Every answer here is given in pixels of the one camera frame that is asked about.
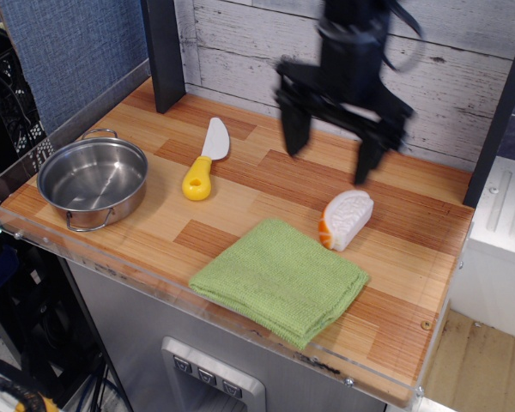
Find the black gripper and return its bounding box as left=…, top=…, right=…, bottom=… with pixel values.
left=276, top=25, right=413, bottom=185

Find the white orange toy food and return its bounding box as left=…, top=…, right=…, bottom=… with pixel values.
left=318, top=190, right=374, bottom=251

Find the stainless steel pot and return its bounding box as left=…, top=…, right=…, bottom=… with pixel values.
left=37, top=129, right=148, bottom=233

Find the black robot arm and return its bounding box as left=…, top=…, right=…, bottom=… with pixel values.
left=276, top=1, right=423, bottom=185

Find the green folded cloth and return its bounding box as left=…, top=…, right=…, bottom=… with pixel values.
left=189, top=219, right=369, bottom=349

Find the white grooved appliance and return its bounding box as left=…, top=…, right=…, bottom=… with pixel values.
left=448, top=157, right=515, bottom=336

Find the clear acrylic table guard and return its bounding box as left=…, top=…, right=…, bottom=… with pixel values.
left=0, top=82, right=472, bottom=409

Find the blue fabric partition panel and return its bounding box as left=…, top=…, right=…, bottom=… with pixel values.
left=0, top=1, right=150, bottom=134

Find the silver toy fridge cabinet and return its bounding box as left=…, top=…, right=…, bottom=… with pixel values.
left=66, top=262, right=386, bottom=411

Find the black plastic crate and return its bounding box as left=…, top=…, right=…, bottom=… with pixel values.
left=0, top=28, right=53, bottom=172

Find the yellow handled toy knife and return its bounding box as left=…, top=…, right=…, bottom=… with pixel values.
left=182, top=118, right=230, bottom=201

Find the dark right vertical post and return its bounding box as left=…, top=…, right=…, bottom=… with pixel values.
left=463, top=57, right=515, bottom=208

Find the dark vertical post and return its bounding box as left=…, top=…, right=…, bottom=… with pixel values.
left=141, top=0, right=186, bottom=113
left=463, top=57, right=515, bottom=208

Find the dark left vertical post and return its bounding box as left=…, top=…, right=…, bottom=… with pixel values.
left=141, top=0, right=186, bottom=113

